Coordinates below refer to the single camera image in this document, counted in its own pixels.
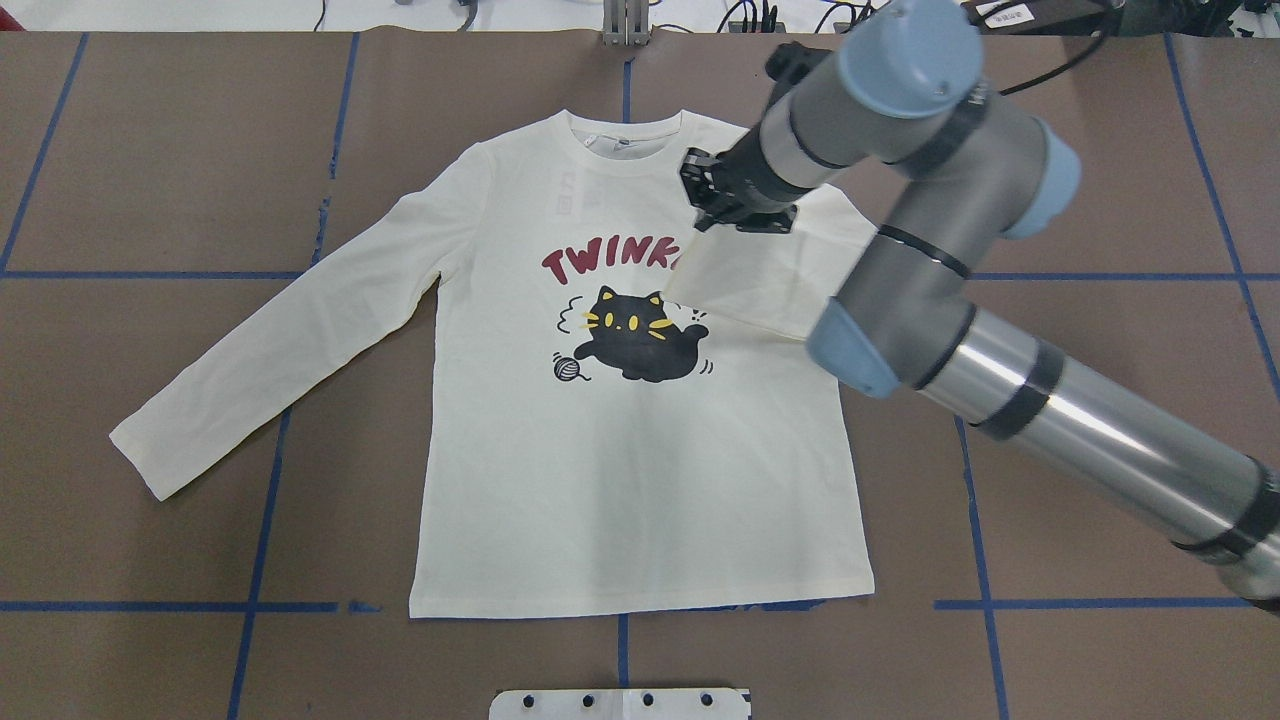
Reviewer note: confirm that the white camera pole with base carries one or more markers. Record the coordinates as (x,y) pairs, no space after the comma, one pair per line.
(642,703)

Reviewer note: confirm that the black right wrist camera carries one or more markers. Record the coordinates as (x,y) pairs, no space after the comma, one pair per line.
(790,63)

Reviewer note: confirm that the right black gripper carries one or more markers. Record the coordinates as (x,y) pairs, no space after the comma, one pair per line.
(737,181)

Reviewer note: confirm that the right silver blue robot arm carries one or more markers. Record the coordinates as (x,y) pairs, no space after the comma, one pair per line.
(906,88)

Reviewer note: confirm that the aluminium frame post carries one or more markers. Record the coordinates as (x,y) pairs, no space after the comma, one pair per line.
(626,23)

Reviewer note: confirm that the cream long-sleeve cat shirt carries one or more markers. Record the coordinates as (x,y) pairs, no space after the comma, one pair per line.
(624,415)

